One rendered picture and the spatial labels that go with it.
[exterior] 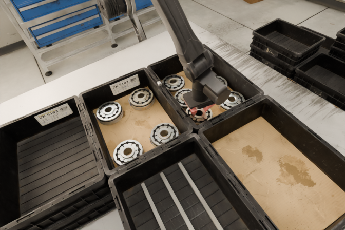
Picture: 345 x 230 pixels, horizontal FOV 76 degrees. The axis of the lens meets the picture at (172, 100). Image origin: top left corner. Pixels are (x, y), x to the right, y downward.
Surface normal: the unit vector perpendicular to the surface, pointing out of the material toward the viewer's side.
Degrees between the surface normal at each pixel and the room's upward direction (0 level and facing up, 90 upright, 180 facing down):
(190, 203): 0
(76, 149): 0
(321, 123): 0
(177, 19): 73
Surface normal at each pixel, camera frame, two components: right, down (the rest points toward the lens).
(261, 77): -0.09, -0.67
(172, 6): 0.44, 0.39
